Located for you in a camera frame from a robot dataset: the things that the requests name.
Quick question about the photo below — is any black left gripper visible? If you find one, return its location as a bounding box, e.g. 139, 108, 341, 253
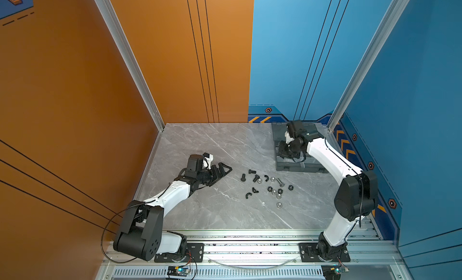
197, 163, 232, 186

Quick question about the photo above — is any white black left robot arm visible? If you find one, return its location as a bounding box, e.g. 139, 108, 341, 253
113, 153, 232, 261

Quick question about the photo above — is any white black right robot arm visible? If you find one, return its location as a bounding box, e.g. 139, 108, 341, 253
278, 120, 379, 261

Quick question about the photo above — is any grey plastic organizer box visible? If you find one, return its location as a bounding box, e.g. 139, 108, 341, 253
271, 120, 327, 174

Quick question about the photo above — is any silver bolt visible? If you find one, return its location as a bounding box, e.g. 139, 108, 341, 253
276, 178, 285, 187

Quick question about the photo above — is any left green circuit board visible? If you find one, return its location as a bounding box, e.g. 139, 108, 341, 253
167, 266, 191, 279

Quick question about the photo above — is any green circuit board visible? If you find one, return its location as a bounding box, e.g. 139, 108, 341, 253
324, 266, 350, 278
167, 266, 191, 279

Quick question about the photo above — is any right green circuit board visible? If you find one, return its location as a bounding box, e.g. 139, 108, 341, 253
324, 266, 350, 278

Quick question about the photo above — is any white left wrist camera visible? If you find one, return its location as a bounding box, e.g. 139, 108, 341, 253
202, 152, 214, 169

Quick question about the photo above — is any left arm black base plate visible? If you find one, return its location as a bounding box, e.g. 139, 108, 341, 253
154, 242, 205, 264

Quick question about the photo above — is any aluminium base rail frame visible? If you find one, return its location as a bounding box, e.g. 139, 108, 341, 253
94, 227, 412, 280

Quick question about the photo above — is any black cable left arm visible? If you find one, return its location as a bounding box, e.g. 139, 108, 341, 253
100, 203, 152, 264

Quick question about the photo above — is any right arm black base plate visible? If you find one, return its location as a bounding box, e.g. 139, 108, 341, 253
298, 241, 351, 263

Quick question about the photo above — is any aluminium left corner post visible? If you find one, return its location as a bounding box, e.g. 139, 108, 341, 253
90, 0, 166, 131

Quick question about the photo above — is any aluminium corner post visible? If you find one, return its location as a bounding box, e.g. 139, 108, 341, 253
327, 0, 410, 133
90, 0, 166, 131

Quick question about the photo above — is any aluminium right corner post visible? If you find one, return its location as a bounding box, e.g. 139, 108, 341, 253
327, 0, 410, 133

